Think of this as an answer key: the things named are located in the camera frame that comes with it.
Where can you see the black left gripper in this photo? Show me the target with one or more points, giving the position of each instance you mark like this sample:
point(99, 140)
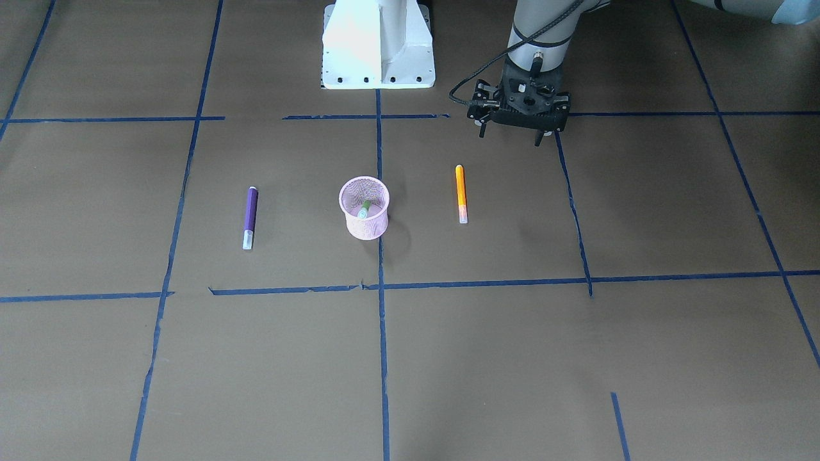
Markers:
point(482, 109)

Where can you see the green highlighter pen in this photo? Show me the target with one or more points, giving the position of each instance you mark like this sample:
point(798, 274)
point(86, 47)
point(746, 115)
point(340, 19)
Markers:
point(363, 211)

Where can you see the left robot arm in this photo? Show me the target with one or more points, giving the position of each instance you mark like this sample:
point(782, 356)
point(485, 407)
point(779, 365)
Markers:
point(541, 31)

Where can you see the orange highlighter pen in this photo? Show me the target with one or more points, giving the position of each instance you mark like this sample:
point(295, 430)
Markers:
point(462, 199)

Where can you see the pink mesh pen holder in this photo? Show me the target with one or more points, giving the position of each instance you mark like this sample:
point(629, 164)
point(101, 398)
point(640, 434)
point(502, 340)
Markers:
point(350, 198)

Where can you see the purple highlighter pen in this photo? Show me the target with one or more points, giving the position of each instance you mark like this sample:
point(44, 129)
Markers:
point(250, 215)

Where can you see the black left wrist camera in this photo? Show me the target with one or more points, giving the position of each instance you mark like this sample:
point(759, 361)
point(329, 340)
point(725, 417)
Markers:
point(520, 91)

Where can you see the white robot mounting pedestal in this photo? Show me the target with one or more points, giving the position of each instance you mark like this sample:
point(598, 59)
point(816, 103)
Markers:
point(377, 44)

